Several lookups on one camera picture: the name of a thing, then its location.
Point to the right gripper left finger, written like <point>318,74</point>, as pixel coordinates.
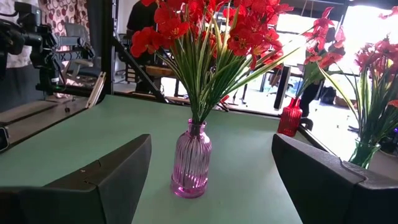
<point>77,202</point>

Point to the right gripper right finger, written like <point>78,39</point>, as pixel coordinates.
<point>342,202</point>

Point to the red artificial flower bunch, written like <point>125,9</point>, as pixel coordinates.
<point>192,9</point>
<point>146,40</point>
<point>242,40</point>

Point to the green glass vase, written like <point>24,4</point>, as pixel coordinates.
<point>362,155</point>

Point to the red ribbed glass vase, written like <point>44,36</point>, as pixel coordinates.
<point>290,119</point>

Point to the purple ribbed glass vase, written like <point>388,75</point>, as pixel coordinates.
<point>191,161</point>

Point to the person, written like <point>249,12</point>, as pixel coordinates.
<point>140,15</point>
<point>15,84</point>

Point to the patterned curtain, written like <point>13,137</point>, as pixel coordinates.
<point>62,12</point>

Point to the small black table camera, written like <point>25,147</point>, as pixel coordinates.
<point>49,79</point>

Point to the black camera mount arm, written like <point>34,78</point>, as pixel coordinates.
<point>31,37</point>

